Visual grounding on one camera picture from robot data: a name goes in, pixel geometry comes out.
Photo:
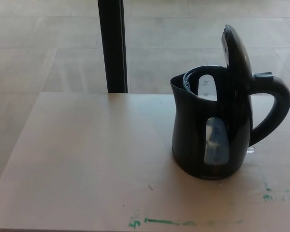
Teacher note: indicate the black electric kettle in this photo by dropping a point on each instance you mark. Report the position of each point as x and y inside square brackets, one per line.
[188, 135]

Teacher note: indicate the black vertical post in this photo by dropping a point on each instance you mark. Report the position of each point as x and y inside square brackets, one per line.
[112, 48]

